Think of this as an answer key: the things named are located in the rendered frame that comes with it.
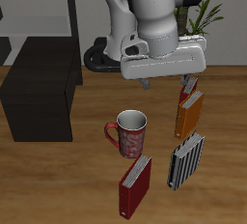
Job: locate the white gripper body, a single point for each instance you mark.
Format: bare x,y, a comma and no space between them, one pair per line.
164,63

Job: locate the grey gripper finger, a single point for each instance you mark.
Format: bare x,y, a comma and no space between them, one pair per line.
145,83
185,80

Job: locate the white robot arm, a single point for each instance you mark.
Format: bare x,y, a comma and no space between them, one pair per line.
154,5

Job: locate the small red book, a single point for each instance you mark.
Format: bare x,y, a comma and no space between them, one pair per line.
184,94

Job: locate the orange book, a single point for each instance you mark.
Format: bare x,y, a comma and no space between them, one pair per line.
189,118

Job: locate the black and white striped book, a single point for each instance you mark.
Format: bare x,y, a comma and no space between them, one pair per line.
188,163

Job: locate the large red book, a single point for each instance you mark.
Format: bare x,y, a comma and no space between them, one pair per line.
136,189

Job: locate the red patterned mug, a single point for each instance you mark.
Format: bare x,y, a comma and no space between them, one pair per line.
131,137

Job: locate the green pot plant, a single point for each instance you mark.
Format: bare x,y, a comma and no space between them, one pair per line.
201,15

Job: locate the dark brown desk caddy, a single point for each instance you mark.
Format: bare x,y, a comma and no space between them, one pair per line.
38,89

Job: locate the flat black base plate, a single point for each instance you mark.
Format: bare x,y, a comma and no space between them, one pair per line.
93,61

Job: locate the grey shelf with dark post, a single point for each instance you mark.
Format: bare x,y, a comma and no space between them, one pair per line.
35,5

